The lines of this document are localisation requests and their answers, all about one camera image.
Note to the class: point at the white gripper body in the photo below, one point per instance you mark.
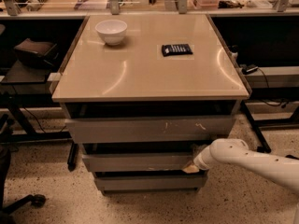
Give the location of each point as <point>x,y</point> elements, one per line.
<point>199,161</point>

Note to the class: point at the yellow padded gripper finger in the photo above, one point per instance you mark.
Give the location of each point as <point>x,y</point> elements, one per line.
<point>190,168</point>

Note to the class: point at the grey drawer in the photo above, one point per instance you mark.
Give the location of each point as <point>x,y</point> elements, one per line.
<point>122,181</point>
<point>135,162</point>
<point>128,130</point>

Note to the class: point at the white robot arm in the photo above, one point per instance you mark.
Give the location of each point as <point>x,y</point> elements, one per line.
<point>280,170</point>

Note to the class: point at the grey top drawer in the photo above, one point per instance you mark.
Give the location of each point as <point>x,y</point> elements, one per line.
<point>128,130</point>

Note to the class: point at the grey drawer cabinet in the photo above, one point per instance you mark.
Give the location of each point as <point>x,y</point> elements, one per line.
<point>135,80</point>

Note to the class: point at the grey bottom drawer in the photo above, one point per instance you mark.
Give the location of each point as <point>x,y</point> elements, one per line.
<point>122,181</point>

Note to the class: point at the black table leg right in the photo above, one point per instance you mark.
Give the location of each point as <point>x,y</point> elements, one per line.
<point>264,147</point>

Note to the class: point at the black shoe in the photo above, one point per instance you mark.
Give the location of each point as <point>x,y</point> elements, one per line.
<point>291,157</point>

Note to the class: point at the black power adapter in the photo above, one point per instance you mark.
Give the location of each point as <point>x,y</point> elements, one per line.
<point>248,69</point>

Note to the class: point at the dark blue snack packet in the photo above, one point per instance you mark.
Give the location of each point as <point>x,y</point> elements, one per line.
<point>176,50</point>

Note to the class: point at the white ceramic bowl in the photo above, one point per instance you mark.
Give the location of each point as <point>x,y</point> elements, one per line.
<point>112,32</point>

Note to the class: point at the dark box on side table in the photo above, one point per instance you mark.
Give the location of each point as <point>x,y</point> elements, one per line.
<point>37,54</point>

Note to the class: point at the black office chair base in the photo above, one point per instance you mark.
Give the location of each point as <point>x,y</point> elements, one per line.
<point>37,200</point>

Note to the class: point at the black side table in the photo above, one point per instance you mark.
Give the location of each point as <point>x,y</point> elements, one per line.
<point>23,88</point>

